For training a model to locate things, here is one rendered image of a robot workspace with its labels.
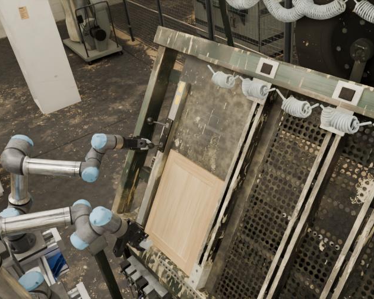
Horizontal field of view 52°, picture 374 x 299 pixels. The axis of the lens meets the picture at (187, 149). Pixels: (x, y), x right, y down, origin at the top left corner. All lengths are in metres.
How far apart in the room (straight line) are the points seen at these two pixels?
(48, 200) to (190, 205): 2.50
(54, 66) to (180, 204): 3.97
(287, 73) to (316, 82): 0.14
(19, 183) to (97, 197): 1.97
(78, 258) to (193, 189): 1.82
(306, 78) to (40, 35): 4.44
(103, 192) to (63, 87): 2.22
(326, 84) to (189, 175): 0.90
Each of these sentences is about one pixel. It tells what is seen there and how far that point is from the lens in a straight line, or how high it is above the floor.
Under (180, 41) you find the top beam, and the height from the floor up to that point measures 1.90.
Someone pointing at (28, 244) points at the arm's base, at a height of 1.07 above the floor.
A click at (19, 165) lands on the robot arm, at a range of 2.00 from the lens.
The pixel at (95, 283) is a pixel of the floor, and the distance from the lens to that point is 3.43.
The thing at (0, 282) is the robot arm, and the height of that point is 1.49.
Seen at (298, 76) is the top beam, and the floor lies 1.91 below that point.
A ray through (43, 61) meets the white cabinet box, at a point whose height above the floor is 0.76.
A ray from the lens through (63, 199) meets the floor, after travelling 4.29.
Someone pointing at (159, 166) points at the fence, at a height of 1.27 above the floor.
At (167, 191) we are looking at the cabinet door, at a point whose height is 1.17.
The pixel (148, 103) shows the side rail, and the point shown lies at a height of 1.54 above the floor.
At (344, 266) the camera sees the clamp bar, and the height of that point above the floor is 1.35.
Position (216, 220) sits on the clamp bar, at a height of 1.23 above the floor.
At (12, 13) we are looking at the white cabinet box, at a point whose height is 1.45.
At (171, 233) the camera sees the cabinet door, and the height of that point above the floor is 1.00.
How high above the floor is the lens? 2.66
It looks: 36 degrees down
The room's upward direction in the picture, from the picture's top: 9 degrees counter-clockwise
